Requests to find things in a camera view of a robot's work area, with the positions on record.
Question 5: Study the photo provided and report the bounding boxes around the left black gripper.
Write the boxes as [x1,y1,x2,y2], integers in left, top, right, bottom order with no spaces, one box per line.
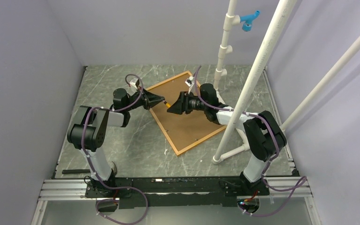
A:
[125,86,165,112]

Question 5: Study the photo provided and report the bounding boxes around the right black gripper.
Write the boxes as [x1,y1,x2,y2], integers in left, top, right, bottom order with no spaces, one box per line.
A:
[167,91,208,115]

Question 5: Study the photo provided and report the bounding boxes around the orange handled screwdriver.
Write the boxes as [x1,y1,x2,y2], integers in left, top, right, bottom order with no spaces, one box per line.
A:
[164,101,171,108]

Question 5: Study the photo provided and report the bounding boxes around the orange picture frame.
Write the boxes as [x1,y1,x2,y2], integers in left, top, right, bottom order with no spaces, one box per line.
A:
[146,71,226,156]

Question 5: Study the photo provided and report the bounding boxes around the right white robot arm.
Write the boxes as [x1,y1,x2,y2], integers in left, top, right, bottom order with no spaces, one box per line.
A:
[167,83,287,195]

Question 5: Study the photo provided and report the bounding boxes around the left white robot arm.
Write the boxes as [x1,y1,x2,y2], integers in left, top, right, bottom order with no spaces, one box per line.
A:
[67,88,165,197]

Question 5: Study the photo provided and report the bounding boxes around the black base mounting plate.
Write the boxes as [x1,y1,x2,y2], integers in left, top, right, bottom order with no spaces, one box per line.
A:
[85,176,270,209]

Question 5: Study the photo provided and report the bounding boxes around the black rod on table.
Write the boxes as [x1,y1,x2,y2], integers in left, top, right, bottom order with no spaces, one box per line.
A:
[61,169,90,174]

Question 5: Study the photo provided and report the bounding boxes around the blue pipe fitting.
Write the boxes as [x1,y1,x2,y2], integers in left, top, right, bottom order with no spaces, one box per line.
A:
[240,10,260,32]

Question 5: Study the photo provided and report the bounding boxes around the white pvc pipe stand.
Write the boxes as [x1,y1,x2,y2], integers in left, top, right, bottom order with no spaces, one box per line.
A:
[212,0,360,164]

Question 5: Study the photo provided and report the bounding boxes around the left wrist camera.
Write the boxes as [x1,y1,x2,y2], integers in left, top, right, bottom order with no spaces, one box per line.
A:
[129,78,141,91]

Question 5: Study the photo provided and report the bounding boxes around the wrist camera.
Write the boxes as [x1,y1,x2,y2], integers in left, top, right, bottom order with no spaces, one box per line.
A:
[129,78,141,91]
[185,76,195,89]

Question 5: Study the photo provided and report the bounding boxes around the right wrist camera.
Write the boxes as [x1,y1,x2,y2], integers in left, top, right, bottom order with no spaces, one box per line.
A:
[185,76,195,89]

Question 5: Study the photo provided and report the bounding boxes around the aluminium rail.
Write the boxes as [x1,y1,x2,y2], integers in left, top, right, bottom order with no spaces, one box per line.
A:
[38,176,312,201]

